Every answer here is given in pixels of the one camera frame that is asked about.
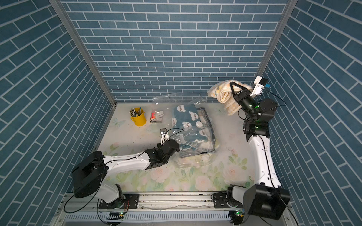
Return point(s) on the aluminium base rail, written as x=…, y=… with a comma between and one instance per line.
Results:
x=161, y=207

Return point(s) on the aluminium corner post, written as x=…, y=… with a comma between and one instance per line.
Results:
x=276, y=35
x=66, y=21

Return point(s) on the white plastic bag clip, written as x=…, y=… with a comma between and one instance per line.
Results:
x=159, y=114

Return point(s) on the blue cloud pattern blanket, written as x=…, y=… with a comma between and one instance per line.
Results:
x=197, y=133

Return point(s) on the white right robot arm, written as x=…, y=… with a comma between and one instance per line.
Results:
x=266, y=198

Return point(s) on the highlighter marker pack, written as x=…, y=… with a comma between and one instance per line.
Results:
x=155, y=120

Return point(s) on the orange checkered sunflower blanket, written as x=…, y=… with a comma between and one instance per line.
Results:
x=223, y=93

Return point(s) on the pens in bucket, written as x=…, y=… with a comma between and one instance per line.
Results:
x=136, y=112

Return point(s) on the left aluminium corner post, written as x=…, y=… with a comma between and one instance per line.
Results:
x=66, y=21

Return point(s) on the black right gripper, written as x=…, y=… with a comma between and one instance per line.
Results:
x=242, y=97

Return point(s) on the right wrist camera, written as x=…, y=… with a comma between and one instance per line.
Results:
x=260, y=84

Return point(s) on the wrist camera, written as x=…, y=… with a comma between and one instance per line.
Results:
x=260, y=84
x=163, y=134

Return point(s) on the right aluminium corner post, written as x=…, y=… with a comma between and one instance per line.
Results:
x=276, y=35

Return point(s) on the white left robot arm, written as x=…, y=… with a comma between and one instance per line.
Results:
x=89, y=176

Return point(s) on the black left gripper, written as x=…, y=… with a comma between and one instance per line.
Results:
x=160, y=145

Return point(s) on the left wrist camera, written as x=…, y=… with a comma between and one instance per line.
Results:
x=163, y=134

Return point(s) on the clear plastic vacuum bag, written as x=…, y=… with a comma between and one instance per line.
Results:
x=167, y=103

